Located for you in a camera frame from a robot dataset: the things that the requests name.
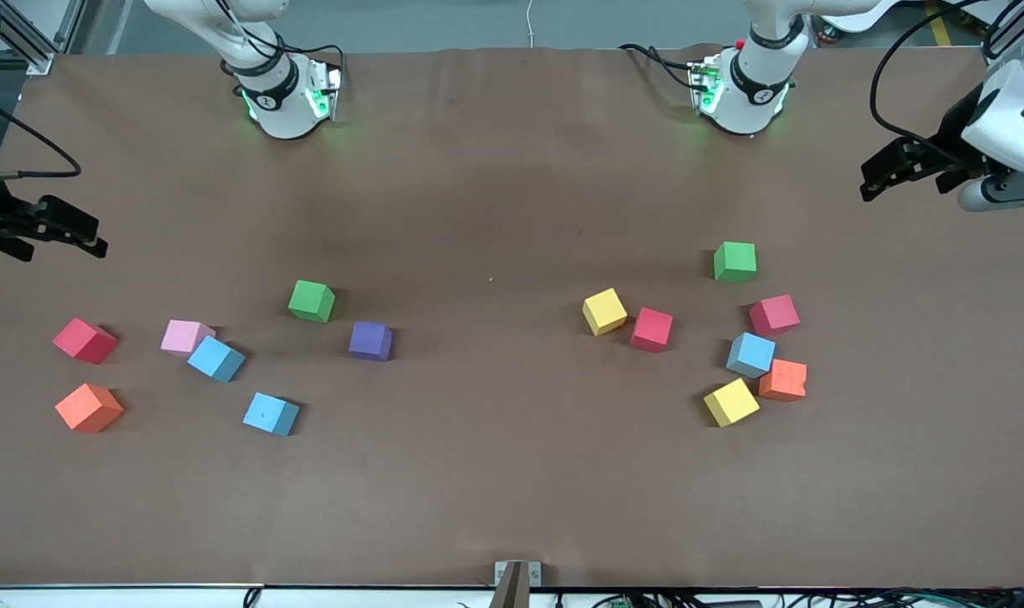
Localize light blue foam cube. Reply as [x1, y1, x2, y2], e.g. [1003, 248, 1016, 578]
[725, 332, 777, 379]
[187, 336, 247, 383]
[242, 392, 301, 437]

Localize green foam cube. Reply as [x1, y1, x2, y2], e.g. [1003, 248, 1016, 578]
[288, 280, 337, 324]
[713, 242, 757, 284]

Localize yellow foam cube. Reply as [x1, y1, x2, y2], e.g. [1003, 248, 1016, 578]
[703, 377, 761, 428]
[582, 288, 629, 337]

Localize red foam cube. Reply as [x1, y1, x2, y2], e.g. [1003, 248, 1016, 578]
[52, 318, 118, 366]
[630, 307, 675, 353]
[749, 294, 801, 337]

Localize purple foam cube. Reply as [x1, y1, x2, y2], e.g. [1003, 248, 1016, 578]
[349, 321, 393, 362]

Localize pink foam cube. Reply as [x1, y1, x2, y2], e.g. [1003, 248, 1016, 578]
[160, 319, 217, 358]

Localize chipped orange foam cube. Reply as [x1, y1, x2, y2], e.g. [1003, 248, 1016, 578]
[758, 359, 809, 403]

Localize metal base connector plate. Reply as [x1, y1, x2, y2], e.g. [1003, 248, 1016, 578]
[305, 59, 344, 121]

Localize brown table cover sheet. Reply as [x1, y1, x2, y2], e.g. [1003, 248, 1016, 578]
[0, 46, 1024, 589]

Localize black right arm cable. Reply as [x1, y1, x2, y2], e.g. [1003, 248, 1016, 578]
[0, 89, 83, 180]

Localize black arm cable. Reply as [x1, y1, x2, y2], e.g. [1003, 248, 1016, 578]
[0, 89, 83, 180]
[870, 0, 1024, 149]

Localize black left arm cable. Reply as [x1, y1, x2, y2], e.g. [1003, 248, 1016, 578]
[870, 0, 1024, 149]

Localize aluminium frame post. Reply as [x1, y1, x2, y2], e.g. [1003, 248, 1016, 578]
[0, 0, 86, 77]
[981, 0, 1024, 67]

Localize black left base cable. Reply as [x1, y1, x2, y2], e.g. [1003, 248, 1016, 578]
[618, 42, 700, 92]

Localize black base cable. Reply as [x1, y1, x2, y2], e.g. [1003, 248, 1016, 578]
[284, 42, 348, 94]
[618, 42, 700, 92]

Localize black right base cable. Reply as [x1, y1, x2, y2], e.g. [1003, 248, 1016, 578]
[284, 42, 348, 94]

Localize white table edge rail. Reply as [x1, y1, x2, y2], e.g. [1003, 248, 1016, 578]
[0, 583, 1024, 608]

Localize metal mounting bracket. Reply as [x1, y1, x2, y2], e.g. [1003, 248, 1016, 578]
[494, 561, 543, 587]

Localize grey camera pole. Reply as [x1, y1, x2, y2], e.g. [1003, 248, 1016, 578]
[488, 563, 531, 608]

